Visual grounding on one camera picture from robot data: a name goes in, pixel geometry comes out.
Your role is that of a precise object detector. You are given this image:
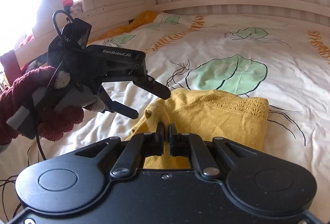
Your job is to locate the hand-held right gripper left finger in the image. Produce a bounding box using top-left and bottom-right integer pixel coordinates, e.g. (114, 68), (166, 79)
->
(74, 122), (166, 179)

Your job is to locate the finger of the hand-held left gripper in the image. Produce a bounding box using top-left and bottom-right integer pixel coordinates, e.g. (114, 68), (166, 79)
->
(99, 84), (139, 120)
(132, 75), (171, 100)

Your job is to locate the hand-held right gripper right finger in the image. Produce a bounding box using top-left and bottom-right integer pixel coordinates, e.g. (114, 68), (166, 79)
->
(169, 123), (256, 179)

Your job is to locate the yellow knit sweater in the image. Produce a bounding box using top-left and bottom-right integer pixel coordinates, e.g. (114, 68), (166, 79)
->
(125, 88), (270, 170)

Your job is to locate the person's left forearm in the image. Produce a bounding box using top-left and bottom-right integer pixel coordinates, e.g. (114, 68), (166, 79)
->
(0, 66), (85, 155)

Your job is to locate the person's left hand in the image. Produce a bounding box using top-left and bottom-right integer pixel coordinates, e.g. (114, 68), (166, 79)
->
(53, 70), (107, 112)

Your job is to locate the orange bed sheet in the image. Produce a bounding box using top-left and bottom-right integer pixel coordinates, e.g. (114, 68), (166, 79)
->
(88, 10), (161, 45)

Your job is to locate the floral cloth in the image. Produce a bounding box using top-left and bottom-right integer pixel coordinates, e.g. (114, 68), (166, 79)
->
(69, 1), (83, 14)

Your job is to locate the white leaf printed blanket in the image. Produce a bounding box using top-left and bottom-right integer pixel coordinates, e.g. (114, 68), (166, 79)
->
(0, 11), (330, 214)

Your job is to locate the dark red object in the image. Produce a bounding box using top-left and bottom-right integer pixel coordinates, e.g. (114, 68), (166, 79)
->
(0, 51), (22, 83)

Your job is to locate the white wooden bed frame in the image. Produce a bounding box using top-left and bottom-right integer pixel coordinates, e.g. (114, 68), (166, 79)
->
(15, 0), (330, 65)

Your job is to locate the black cable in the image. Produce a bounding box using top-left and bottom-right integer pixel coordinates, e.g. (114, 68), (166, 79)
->
(35, 10), (76, 161)

